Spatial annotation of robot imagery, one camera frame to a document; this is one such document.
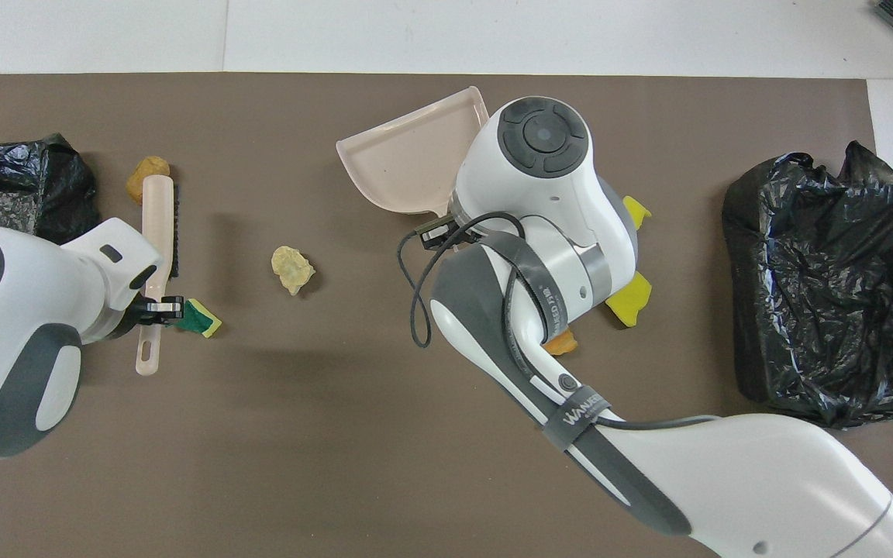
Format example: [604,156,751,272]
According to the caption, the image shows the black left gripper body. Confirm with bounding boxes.
[105,298,145,340]

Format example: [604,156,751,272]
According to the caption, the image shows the green and yellow sponge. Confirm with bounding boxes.
[175,298,223,339]

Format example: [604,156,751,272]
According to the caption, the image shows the beige plastic dustpan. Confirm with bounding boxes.
[336,86,490,215]

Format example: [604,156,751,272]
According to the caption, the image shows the beige brush black bristles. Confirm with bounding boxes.
[135,175,181,377]

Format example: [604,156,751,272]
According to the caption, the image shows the pale yellow toy pastry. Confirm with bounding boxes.
[271,246,316,296]

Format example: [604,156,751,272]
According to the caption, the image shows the brown toy bread roll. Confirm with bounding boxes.
[126,156,171,205]

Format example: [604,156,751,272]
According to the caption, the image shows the orange striped toy croissant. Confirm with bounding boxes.
[543,329,579,357]

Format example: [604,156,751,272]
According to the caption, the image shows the wavy yellow sponge piece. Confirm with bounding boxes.
[604,271,653,328]

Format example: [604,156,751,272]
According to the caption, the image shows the taut black bag-lined bin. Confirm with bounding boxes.
[0,133,100,245]

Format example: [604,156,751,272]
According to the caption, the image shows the open black bag-lined bin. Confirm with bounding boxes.
[722,141,893,429]

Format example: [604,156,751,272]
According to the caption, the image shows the brown table mat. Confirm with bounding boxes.
[0,74,893,558]

